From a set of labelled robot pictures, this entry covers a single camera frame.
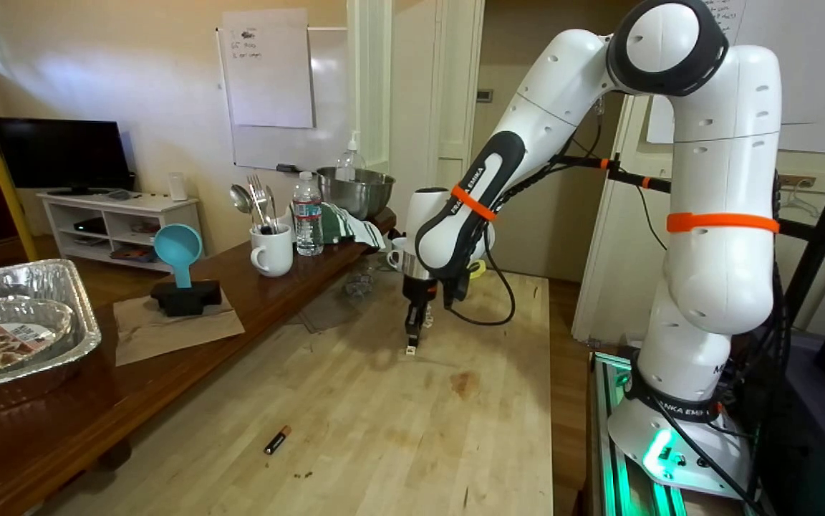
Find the black funnel base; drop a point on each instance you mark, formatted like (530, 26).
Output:
(186, 302)

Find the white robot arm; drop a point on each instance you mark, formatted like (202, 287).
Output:
(720, 229)

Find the aluminium foil tray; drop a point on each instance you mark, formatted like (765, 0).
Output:
(46, 320)

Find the clear water bottle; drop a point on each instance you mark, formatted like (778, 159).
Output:
(308, 216)

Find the white tv stand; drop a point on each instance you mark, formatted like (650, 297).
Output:
(114, 229)

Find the hand sanitizer pump bottle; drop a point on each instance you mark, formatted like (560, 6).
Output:
(348, 165)

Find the green striped towel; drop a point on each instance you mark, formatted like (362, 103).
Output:
(344, 228)

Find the black television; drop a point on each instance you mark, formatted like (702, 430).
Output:
(63, 153)

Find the white ceramic mug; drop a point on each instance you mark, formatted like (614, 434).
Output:
(269, 249)

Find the blue plastic funnel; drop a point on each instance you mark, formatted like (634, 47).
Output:
(179, 246)

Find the brown cardboard sheet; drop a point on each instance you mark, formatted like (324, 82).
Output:
(147, 332)

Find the steel mixing bowl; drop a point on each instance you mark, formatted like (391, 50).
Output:
(364, 196)

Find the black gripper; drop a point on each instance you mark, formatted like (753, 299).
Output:
(418, 294)

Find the wall whiteboard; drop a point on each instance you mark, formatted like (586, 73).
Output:
(288, 89)

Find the black marker pen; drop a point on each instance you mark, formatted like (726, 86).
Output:
(269, 447)

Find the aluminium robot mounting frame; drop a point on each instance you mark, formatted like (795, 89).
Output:
(631, 459)

